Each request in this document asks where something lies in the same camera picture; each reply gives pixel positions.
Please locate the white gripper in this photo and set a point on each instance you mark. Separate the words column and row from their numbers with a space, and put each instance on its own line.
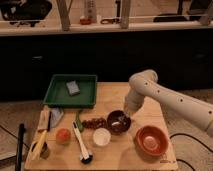
column 133, row 102

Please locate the silver fork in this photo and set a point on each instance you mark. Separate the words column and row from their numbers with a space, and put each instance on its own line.
column 122, row 120

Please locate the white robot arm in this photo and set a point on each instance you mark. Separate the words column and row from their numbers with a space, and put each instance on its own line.
column 144, row 84

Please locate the purple bowl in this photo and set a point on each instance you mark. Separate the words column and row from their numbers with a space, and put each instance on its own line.
column 118, row 129

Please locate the orange-red bowl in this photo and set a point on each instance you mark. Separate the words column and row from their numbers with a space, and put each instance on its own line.
column 152, row 140

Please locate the red grapes bunch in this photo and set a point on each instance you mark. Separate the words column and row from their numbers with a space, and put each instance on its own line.
column 94, row 123

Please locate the green vegetable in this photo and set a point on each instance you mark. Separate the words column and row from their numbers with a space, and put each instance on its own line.
column 78, row 120

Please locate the grey sponge block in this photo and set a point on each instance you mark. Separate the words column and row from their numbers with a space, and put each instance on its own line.
column 73, row 88

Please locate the white black dish brush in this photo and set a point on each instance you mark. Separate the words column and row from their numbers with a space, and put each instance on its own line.
column 86, row 157

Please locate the orange tomato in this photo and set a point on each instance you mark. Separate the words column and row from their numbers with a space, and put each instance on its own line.
column 63, row 136

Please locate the grey folded cloth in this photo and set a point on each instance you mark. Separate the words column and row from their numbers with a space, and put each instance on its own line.
column 56, row 116

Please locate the green plastic tray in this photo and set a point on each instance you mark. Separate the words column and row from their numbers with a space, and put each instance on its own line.
column 57, row 94

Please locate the dark round cup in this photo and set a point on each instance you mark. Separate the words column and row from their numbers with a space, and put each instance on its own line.
column 45, row 152

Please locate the red object on shelf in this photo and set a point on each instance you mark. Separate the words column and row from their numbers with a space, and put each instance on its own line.
column 84, row 21

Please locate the black pole left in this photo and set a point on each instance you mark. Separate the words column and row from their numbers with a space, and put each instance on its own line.
column 19, row 147

